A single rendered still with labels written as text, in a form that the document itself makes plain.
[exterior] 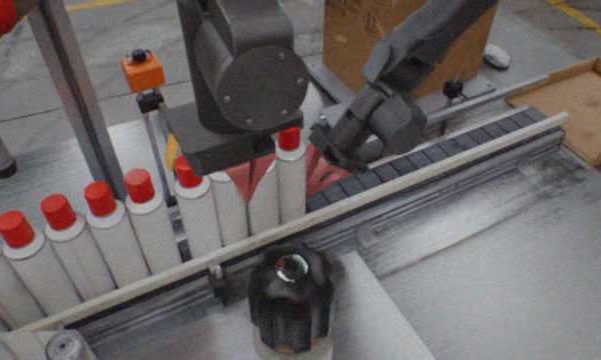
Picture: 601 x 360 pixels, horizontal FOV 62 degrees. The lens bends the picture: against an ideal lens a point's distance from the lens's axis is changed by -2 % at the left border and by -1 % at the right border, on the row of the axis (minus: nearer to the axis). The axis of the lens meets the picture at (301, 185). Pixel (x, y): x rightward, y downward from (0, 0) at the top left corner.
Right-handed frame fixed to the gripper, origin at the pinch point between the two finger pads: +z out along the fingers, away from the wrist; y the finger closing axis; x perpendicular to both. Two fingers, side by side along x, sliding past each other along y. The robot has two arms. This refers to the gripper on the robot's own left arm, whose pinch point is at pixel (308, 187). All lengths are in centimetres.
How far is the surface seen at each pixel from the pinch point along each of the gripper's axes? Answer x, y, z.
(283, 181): -7.8, 1.9, -0.8
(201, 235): -16.4, 3.1, 11.1
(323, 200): 6.4, -0.8, 2.3
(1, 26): -50, 1, -8
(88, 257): -30.3, 2.3, 18.4
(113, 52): 57, -228, 76
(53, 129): 25, -171, 103
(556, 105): 60, -5, -36
